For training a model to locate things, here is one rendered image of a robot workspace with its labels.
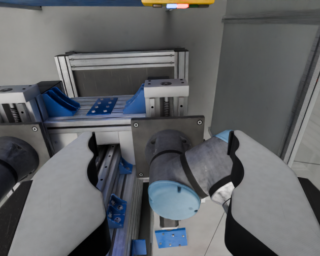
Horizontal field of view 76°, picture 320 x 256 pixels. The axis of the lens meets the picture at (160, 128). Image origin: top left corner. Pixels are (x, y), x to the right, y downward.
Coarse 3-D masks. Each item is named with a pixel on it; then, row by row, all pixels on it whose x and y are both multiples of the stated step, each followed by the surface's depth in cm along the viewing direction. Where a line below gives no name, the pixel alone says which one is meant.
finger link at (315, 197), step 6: (300, 180) 8; (306, 180) 8; (306, 186) 8; (312, 186) 8; (306, 192) 8; (312, 192) 8; (318, 192) 8; (312, 198) 7; (318, 198) 7; (312, 204) 7; (318, 204) 7; (318, 210) 7; (318, 216) 7; (318, 222) 6
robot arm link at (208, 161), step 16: (208, 144) 46; (224, 144) 43; (192, 160) 46; (208, 160) 44; (224, 160) 42; (208, 176) 43; (224, 176) 40; (208, 192) 44; (224, 192) 40; (224, 208) 41
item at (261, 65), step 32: (256, 0) 94; (288, 0) 71; (224, 32) 138; (256, 32) 94; (288, 32) 71; (224, 64) 138; (256, 64) 94; (288, 64) 71; (224, 96) 139; (256, 96) 94; (288, 96) 71; (224, 128) 139; (256, 128) 94
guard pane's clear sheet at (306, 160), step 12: (312, 96) 62; (312, 108) 62; (312, 120) 62; (300, 132) 67; (312, 132) 62; (300, 144) 67; (312, 144) 62; (300, 156) 67; (312, 156) 62; (300, 168) 67; (312, 168) 62; (312, 180) 62
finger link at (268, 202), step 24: (240, 144) 10; (240, 168) 9; (264, 168) 9; (288, 168) 9; (240, 192) 8; (264, 192) 8; (288, 192) 8; (240, 216) 7; (264, 216) 7; (288, 216) 7; (312, 216) 7; (240, 240) 6; (264, 240) 6; (288, 240) 6; (312, 240) 6
